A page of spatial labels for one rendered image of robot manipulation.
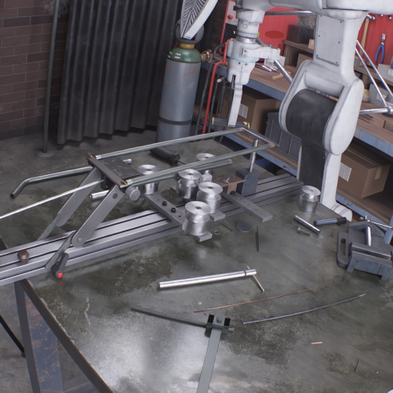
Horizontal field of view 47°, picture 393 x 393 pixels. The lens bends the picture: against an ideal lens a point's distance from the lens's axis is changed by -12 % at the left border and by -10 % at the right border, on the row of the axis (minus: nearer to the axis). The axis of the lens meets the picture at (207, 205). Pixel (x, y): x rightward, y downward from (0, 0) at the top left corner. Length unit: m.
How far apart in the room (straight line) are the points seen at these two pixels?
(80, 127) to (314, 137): 2.37
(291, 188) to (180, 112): 1.73
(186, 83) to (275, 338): 2.21
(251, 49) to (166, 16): 2.49
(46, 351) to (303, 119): 0.97
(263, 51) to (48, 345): 0.97
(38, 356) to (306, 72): 1.12
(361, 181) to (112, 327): 1.81
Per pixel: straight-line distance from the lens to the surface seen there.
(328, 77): 1.43
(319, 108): 1.40
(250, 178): 1.14
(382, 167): 2.49
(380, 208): 2.40
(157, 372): 0.73
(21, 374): 1.87
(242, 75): 1.27
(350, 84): 1.40
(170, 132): 2.96
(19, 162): 3.38
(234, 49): 1.29
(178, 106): 2.90
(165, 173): 0.89
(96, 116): 3.58
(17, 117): 3.77
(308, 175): 1.58
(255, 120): 2.80
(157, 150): 1.34
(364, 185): 2.41
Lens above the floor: 1.43
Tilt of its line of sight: 29 degrees down
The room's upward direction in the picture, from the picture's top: 10 degrees clockwise
